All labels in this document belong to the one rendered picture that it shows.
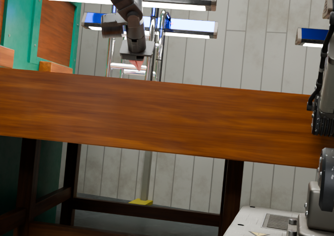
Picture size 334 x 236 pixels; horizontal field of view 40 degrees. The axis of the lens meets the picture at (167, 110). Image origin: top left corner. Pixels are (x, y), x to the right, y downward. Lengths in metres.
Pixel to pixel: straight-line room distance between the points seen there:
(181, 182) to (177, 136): 2.19
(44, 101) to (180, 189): 2.23
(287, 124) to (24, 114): 0.70
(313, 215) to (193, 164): 2.61
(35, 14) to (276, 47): 1.78
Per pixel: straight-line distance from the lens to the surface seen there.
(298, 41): 2.11
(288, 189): 3.30
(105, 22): 1.38
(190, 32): 2.09
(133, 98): 1.23
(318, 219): 0.78
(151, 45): 1.47
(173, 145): 1.21
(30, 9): 2.09
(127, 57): 1.46
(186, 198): 3.40
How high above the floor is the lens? 0.69
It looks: level
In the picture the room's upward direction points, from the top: 5 degrees clockwise
